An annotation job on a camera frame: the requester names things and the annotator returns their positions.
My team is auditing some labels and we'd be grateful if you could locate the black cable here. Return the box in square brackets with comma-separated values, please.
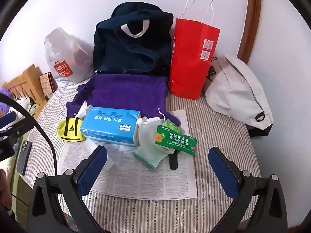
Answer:
[0, 93, 60, 175]

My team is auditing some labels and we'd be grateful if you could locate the newspaper sheet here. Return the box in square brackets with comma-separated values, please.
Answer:
[56, 109, 198, 200]

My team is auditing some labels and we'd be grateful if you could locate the blue tissue pack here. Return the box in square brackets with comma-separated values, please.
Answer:
[80, 106, 141, 147]

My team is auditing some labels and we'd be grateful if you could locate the navy blue fabric bag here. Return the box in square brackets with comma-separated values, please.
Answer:
[92, 2, 174, 77]

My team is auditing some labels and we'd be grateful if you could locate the light grey drawstring bag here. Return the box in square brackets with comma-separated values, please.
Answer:
[204, 54, 274, 130]

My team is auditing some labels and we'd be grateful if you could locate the purple plush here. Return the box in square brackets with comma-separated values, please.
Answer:
[0, 89, 12, 117]

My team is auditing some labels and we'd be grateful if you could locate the purple towel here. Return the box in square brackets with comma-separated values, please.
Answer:
[66, 74, 181, 127]

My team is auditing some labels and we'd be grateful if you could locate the pale green wipes pack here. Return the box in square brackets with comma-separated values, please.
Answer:
[163, 119, 181, 130]

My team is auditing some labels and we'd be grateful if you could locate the wooden headboard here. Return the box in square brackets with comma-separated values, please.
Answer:
[1, 64, 49, 110]

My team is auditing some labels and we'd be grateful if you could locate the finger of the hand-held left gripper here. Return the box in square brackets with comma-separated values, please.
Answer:
[0, 112, 18, 130]

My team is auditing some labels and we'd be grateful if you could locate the black box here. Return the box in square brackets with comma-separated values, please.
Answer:
[245, 124, 274, 137]

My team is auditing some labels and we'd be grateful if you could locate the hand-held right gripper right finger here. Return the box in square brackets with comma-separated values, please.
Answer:
[208, 146, 289, 233]

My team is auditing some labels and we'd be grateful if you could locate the white floral cloth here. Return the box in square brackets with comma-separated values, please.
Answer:
[15, 97, 40, 119]

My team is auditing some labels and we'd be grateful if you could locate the white tissue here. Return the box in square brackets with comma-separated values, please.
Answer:
[77, 101, 93, 120]

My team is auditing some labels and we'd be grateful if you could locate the yellow pouch with black straps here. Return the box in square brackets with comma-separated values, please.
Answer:
[57, 116, 86, 142]

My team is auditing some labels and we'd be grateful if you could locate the green printed packet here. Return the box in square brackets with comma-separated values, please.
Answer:
[154, 124, 198, 156]

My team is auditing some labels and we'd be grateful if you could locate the white plastic shopping bag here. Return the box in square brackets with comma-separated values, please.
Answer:
[44, 27, 95, 85]

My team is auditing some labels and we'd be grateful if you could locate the dark smartphone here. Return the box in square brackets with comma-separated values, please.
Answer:
[17, 140, 32, 176]

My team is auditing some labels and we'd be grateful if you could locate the white glove with mint cuff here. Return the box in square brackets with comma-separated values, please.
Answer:
[132, 107, 176, 170]

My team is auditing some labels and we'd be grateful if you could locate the translucent white plastic box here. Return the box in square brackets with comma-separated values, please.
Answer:
[85, 138, 114, 173]

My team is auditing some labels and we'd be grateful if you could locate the red paper bag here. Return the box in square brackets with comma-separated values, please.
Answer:
[169, 0, 221, 100]

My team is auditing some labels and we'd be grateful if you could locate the wooden door frame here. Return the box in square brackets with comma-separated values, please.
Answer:
[237, 0, 262, 65]

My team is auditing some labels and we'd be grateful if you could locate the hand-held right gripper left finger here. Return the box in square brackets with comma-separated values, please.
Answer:
[27, 145, 108, 233]

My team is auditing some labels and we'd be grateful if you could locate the striped bed sheet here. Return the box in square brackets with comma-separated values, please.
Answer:
[18, 78, 261, 233]

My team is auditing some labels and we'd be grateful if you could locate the black strip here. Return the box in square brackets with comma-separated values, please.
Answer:
[169, 149, 179, 171]

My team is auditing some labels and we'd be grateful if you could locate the small patterned box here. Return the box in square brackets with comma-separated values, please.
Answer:
[39, 72, 59, 99]

